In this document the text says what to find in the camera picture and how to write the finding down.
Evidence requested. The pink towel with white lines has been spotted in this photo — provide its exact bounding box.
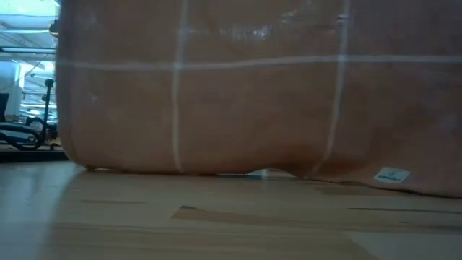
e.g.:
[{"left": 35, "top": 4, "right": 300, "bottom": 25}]
[{"left": 56, "top": 0, "right": 462, "bottom": 199}]

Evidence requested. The black tripod stand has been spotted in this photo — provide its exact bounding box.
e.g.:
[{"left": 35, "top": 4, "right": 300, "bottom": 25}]
[{"left": 42, "top": 78, "right": 56, "bottom": 145}]

